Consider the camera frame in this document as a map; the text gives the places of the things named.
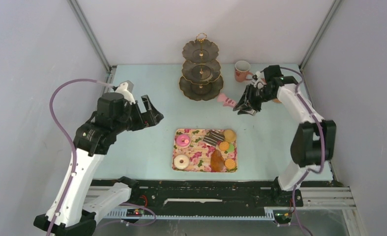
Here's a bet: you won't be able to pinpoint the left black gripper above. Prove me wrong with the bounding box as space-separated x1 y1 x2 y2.
113 94 163 134

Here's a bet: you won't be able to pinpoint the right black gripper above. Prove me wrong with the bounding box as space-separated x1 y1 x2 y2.
233 84 274 116

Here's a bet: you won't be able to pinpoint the pink handled tongs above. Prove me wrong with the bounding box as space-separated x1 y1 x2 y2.
217 93 257 116

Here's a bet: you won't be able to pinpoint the pink frosted donut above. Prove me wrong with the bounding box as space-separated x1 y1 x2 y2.
176 134 191 148

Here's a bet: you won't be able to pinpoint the white donut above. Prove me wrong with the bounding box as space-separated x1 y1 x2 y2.
173 154 190 170

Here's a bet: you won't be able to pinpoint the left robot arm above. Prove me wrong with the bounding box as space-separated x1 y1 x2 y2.
33 92 164 236

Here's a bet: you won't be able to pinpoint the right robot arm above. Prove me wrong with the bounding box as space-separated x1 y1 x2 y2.
233 65 336 206

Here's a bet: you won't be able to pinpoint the pink mug near stand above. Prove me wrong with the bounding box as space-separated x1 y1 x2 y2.
235 60 253 83

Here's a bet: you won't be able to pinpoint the yellow round cookie top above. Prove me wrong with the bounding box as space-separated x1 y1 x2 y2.
223 129 237 143

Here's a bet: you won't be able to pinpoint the floral serving tray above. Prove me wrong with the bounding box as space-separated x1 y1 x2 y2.
172 128 238 173

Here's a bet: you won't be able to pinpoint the green macaron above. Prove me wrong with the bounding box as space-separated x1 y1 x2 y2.
226 143 235 153

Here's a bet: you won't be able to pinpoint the chocolate layered cake slice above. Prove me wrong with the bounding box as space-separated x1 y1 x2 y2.
203 130 225 146

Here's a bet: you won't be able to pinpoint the three-tier dark cake stand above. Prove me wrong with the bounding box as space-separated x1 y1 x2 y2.
179 32 224 101

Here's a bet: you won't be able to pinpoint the orange round biscuit middle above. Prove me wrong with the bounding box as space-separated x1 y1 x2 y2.
218 141 230 151

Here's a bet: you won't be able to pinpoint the orange round biscuit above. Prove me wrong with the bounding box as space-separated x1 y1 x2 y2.
218 141 230 151
224 158 237 170

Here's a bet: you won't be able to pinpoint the orange round biscuit bottom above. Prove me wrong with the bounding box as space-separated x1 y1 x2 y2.
224 158 237 170

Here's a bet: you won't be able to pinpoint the brown croissant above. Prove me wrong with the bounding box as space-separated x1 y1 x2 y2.
210 149 224 172

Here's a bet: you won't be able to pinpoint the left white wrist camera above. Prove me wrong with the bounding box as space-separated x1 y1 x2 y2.
113 80 136 105

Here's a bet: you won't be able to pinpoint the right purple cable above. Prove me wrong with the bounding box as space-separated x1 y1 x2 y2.
278 66 326 236

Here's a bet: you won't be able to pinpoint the purple cable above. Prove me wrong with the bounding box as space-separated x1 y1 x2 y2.
45 78 116 236
278 66 326 236

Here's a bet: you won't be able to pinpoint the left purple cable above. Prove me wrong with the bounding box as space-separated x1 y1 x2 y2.
45 78 116 236

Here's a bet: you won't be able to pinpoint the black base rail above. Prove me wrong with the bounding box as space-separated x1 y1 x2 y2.
82 178 303 218

